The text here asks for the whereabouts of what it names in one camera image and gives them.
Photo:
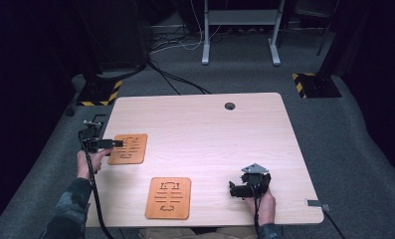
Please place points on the orange wooden board with cutouts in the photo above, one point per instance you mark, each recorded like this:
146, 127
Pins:
168, 198
129, 153

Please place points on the white metal table frame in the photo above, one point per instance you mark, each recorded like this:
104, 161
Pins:
241, 17

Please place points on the person's right hand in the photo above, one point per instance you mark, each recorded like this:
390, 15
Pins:
264, 207

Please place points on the person's left hand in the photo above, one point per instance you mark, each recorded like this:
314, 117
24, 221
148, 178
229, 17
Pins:
92, 162

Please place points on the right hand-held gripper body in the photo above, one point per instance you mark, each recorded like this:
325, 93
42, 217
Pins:
255, 179

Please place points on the dark cabinet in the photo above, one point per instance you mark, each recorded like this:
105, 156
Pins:
118, 33

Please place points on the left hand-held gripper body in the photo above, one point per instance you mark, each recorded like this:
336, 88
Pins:
91, 136

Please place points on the black stand base striped edge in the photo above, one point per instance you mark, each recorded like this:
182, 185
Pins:
98, 93
317, 85

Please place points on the small black floor object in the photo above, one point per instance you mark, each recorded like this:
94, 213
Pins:
69, 112

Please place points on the grey table edge clamp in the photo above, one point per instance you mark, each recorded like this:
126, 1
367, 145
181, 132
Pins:
316, 203

